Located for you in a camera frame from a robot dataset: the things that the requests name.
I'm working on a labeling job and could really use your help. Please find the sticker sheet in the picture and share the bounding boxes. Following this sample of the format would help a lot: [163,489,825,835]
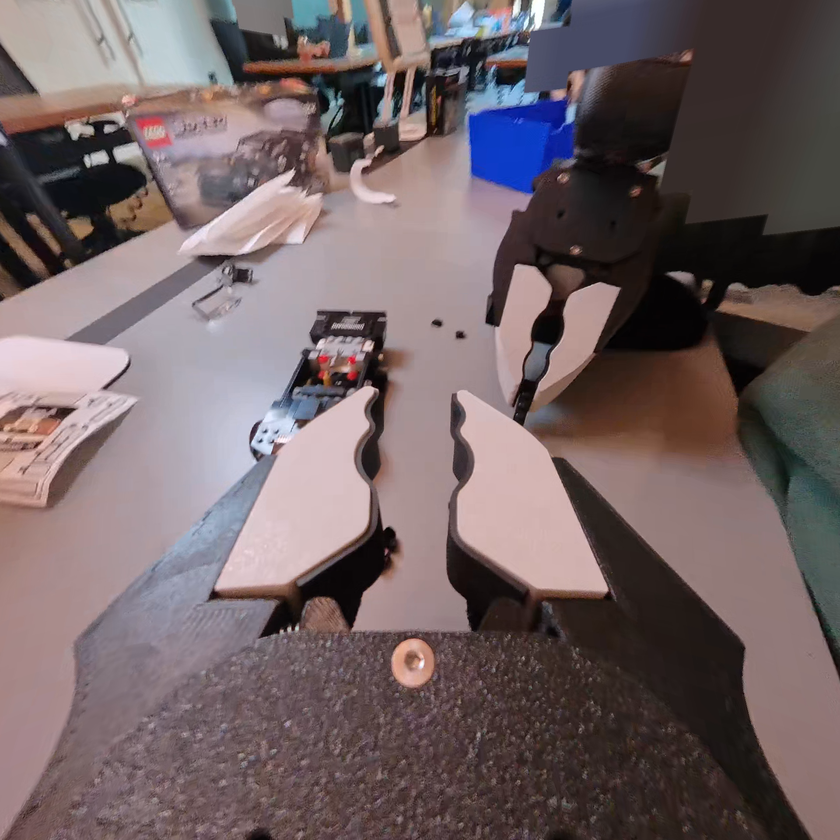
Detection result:
[0,390,139,509]

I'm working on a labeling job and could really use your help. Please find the white booklet stand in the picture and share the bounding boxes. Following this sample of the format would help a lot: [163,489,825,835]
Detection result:
[365,0,434,139]
[0,335,132,395]

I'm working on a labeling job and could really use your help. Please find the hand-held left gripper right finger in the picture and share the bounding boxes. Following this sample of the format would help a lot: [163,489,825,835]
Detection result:
[447,390,610,628]

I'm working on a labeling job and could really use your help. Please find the small dark box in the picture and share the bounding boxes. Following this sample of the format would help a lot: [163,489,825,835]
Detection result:
[427,66,469,132]

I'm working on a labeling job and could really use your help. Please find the black lego car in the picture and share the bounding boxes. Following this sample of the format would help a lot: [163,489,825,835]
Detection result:
[250,309,391,460]

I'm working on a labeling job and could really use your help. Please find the wooden top desk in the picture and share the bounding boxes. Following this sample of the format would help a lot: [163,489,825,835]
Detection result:
[243,46,382,132]

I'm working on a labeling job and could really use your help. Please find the black long lego plate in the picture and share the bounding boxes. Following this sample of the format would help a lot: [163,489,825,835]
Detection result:
[512,342,542,427]

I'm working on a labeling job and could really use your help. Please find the white ring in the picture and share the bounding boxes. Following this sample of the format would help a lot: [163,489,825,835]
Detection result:
[348,151,397,207]

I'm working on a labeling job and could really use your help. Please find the clear lego windshield piece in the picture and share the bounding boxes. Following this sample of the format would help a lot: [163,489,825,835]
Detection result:
[193,283,244,320]

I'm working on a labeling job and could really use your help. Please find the lego set box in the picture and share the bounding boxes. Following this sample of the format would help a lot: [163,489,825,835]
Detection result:
[128,86,329,231]

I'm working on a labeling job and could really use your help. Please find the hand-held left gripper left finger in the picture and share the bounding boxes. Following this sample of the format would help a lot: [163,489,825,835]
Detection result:
[213,388,382,602]

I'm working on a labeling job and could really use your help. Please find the blue plastic bin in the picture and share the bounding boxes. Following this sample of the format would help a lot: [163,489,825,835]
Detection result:
[469,99,578,195]

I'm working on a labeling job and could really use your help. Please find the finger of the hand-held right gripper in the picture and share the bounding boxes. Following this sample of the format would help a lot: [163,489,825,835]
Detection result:
[497,263,563,408]
[532,279,624,408]

